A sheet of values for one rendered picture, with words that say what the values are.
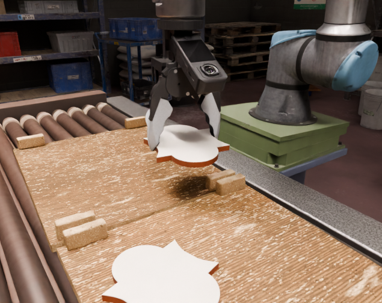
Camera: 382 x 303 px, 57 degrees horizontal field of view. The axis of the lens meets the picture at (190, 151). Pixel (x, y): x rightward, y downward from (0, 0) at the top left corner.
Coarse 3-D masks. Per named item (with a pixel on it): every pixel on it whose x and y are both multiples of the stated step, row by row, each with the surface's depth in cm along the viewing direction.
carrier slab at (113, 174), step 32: (32, 160) 77; (64, 160) 77; (96, 160) 77; (128, 160) 77; (32, 192) 64; (64, 192) 64; (96, 192) 64; (128, 192) 64; (160, 192) 64; (192, 192) 64
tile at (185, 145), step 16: (176, 128) 65; (192, 128) 65; (160, 144) 59; (176, 144) 59; (192, 144) 59; (208, 144) 59; (224, 144) 59; (160, 160) 55; (176, 160) 55; (192, 160) 54; (208, 160) 54
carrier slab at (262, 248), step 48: (240, 192) 64; (144, 240) 51; (192, 240) 51; (240, 240) 51; (288, 240) 51; (336, 240) 51; (96, 288) 43; (240, 288) 43; (288, 288) 43; (336, 288) 43
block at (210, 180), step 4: (220, 172) 65; (224, 172) 65; (228, 172) 66; (232, 172) 66; (208, 176) 64; (212, 176) 64; (216, 176) 64; (220, 176) 64; (224, 176) 65; (228, 176) 65; (208, 180) 64; (212, 180) 63; (216, 180) 64; (208, 184) 64; (212, 184) 64; (208, 188) 64; (212, 188) 64
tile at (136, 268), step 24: (120, 264) 45; (144, 264) 45; (168, 264) 45; (192, 264) 45; (216, 264) 45; (120, 288) 41; (144, 288) 41; (168, 288) 41; (192, 288) 41; (216, 288) 41
